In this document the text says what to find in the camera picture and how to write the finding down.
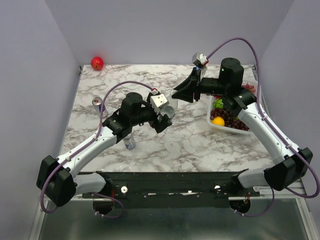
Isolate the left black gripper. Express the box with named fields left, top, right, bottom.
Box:
left=130, top=93, right=173, bottom=133

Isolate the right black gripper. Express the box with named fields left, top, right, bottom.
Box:
left=172, top=66, right=229, bottom=103

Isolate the green label water bottle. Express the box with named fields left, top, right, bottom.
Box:
left=160, top=90, right=178, bottom=119

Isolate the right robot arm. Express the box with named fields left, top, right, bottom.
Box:
left=172, top=57, right=313, bottom=196

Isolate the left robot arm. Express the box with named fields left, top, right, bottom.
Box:
left=36, top=90, right=178, bottom=207

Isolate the green striped ball fruit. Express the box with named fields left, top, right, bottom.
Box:
left=212, top=98, right=224, bottom=109

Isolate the tilted silver drink can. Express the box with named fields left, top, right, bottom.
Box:
left=123, top=133, right=136, bottom=150

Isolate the orange fruit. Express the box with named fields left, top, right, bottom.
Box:
left=210, top=116, right=225, bottom=126

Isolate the dark purple grape bunch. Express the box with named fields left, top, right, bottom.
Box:
left=209, top=108, right=249, bottom=131

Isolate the red grape bunch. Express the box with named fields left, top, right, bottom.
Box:
left=242, top=83, right=256, bottom=94

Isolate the white plastic fruit basket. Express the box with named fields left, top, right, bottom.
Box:
left=206, top=95, right=253, bottom=136

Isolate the upright red bull can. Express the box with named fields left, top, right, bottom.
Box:
left=91, top=96, right=108, bottom=119

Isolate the red apple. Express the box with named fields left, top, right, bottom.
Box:
left=90, top=56, right=104, bottom=71

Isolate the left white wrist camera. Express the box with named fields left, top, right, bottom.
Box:
left=149, top=93, right=169, bottom=114

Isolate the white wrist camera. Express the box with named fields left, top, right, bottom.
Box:
left=192, top=52, right=209, bottom=77
left=149, top=93, right=169, bottom=114

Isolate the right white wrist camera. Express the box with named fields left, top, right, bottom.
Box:
left=192, top=52, right=209, bottom=77

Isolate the black mounting base rail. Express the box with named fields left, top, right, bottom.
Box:
left=82, top=171, right=260, bottom=210

